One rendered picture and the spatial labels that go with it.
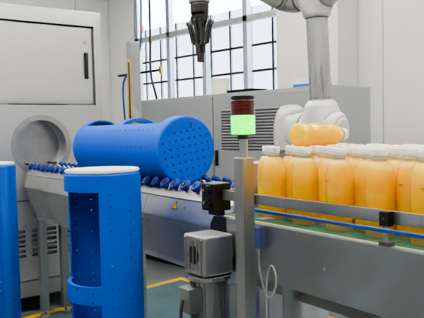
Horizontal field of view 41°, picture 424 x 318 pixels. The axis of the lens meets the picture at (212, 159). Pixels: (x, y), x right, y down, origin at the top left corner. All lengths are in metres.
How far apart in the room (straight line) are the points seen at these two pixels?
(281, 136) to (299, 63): 2.45
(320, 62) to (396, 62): 2.37
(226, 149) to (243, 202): 2.92
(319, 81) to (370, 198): 1.29
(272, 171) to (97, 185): 0.67
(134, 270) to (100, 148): 0.80
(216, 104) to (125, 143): 2.01
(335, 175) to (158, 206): 1.01
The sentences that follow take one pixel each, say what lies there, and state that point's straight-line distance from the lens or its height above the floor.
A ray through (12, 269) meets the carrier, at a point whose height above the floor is 0.53.
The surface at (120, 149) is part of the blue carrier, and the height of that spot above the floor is 1.09.
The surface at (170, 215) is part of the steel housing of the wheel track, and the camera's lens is 2.25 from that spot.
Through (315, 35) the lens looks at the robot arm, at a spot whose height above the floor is 1.59.
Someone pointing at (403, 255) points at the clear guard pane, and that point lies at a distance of 1.30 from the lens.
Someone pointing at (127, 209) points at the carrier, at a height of 0.89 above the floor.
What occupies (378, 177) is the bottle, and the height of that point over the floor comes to 1.05.
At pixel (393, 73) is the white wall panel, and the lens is 5.01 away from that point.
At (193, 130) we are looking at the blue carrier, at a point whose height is 1.17.
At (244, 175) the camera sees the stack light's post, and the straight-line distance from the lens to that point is 1.48.
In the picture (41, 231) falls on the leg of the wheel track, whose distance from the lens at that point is 3.81.
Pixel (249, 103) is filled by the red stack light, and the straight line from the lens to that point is 1.47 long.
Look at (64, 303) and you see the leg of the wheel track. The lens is 3.96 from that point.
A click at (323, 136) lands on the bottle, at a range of 1.79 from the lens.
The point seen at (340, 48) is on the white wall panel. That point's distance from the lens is 4.98.
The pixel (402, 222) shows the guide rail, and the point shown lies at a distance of 1.37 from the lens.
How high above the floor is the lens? 1.18
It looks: 3 degrees down
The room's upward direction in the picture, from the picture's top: 1 degrees counter-clockwise
